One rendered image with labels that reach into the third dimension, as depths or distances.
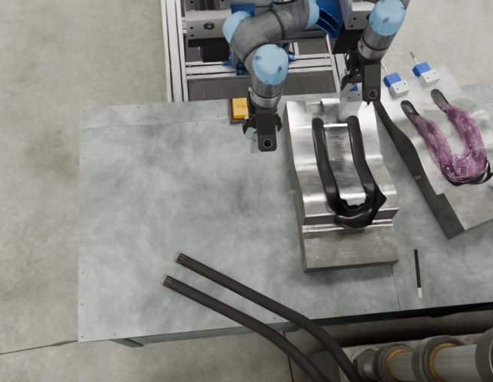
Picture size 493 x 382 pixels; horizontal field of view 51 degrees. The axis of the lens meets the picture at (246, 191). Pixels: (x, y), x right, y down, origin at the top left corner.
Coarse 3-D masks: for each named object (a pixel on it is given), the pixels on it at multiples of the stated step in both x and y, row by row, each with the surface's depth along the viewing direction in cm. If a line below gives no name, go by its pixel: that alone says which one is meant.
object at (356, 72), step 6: (360, 36) 134; (354, 48) 139; (354, 54) 139; (360, 54) 131; (348, 60) 141; (354, 60) 138; (360, 60) 136; (366, 60) 131; (372, 60) 131; (378, 60) 131; (348, 66) 142; (354, 66) 137; (360, 66) 136; (354, 72) 137; (360, 72) 137; (354, 78) 139; (360, 78) 139
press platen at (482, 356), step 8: (488, 336) 71; (480, 344) 72; (488, 344) 69; (480, 352) 71; (488, 352) 69; (480, 360) 70; (488, 360) 68; (480, 368) 71; (488, 368) 68; (480, 376) 71; (488, 376) 69
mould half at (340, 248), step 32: (288, 128) 152; (352, 160) 148; (320, 192) 140; (352, 192) 140; (384, 192) 140; (320, 224) 143; (384, 224) 145; (320, 256) 141; (352, 256) 141; (384, 256) 142
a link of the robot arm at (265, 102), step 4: (248, 88) 120; (252, 92) 121; (252, 96) 121; (256, 96) 119; (280, 96) 121; (256, 100) 121; (260, 100) 120; (264, 100) 119; (268, 100) 119; (272, 100) 119; (276, 100) 120; (260, 104) 121; (264, 104) 121; (268, 104) 121; (272, 104) 121
